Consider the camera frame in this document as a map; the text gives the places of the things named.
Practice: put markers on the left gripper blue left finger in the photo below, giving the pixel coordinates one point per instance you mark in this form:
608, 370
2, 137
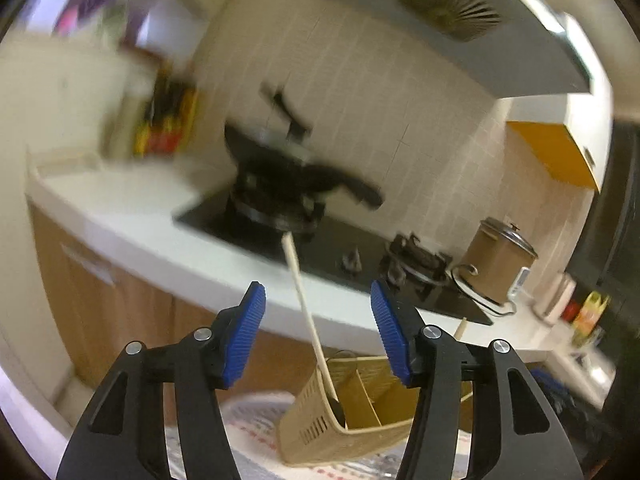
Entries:
241, 325

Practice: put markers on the white electric kettle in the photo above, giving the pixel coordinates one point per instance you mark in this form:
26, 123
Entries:
551, 304

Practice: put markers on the black wok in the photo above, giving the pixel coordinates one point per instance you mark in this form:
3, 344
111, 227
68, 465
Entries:
281, 183

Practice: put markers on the beige canister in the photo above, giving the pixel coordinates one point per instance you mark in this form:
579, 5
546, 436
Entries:
121, 128

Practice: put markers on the grey range hood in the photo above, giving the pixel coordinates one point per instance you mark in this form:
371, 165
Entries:
510, 47

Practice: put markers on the tan plastic utensil basket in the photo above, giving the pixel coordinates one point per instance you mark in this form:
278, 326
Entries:
378, 409

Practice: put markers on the white upper cabinet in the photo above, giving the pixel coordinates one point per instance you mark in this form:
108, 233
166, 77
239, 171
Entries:
570, 134

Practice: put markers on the yellow oil bottle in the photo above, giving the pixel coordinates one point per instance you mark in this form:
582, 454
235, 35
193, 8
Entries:
588, 317

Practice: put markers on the brown rice cooker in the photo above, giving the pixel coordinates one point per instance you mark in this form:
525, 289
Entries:
497, 260

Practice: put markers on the black plastic ladle spoon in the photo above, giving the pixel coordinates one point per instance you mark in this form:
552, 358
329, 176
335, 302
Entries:
338, 412

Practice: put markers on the black gas stove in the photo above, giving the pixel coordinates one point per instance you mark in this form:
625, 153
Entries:
346, 255

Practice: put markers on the wooden chopstick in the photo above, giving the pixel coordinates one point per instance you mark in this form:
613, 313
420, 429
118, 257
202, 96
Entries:
289, 250
460, 330

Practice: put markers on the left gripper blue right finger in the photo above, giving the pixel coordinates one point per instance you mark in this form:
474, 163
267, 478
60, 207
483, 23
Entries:
394, 327

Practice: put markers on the dark sauce bottle red label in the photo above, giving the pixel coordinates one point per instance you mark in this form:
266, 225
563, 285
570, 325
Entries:
167, 121

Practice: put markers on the white countertop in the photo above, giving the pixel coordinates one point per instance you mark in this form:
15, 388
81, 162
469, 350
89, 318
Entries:
170, 225

